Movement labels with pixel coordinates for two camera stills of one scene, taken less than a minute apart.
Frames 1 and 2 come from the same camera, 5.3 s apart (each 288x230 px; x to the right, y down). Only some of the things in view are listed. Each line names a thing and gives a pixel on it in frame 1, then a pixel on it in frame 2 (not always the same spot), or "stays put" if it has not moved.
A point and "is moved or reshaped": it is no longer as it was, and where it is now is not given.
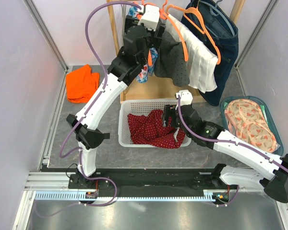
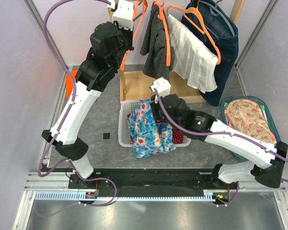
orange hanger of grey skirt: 164,14 -> 162,16
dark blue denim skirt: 210,23 stays put
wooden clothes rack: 131,90 stays put
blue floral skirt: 142,75 -> 148,137
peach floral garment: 246,120 stays put
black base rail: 209,179 stays put
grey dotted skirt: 171,61 is moved or reshaped
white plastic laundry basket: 139,107 stays put
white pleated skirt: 202,63 stays put
